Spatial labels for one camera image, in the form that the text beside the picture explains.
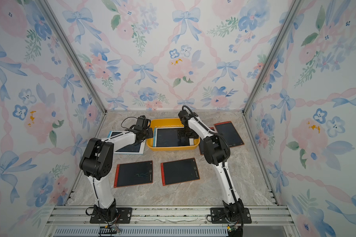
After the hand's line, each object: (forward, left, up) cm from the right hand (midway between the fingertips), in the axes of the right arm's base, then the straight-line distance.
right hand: (186, 137), depth 108 cm
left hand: (-1, +24, +8) cm, 26 cm away
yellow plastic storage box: (+9, +19, +5) cm, 22 cm away
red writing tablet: (+6, -32, 0) cm, 33 cm away
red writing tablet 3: (-29, +32, +3) cm, 43 cm away
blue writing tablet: (-11, +33, +3) cm, 35 cm away
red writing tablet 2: (-26, +4, +1) cm, 27 cm away
